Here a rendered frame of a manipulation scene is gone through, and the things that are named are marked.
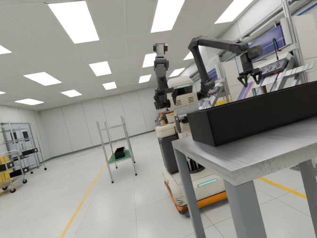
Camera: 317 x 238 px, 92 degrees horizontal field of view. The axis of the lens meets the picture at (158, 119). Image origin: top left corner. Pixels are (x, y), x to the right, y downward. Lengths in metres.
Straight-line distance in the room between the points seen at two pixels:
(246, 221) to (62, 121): 10.93
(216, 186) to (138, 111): 9.16
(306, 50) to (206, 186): 2.12
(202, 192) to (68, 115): 10.11
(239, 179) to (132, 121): 10.06
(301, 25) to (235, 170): 2.65
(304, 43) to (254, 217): 2.59
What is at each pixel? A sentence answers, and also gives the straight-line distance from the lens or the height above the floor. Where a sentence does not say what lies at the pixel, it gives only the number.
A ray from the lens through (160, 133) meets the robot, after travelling 1.64.
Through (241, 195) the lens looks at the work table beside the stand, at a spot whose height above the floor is 0.75.
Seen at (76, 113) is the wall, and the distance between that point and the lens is 10.83.
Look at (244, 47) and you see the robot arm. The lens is 1.16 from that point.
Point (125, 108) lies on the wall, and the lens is 10.36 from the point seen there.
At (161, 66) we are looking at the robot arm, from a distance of 0.82.
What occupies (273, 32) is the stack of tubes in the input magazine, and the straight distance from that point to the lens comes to 2.72.
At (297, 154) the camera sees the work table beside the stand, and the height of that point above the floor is 0.79.
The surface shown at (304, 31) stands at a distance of 2.87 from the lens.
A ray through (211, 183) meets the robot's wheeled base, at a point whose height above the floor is 0.23.
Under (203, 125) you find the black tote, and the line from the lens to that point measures 0.51.
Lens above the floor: 0.93
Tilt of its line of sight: 1 degrees down
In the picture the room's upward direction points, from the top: 14 degrees counter-clockwise
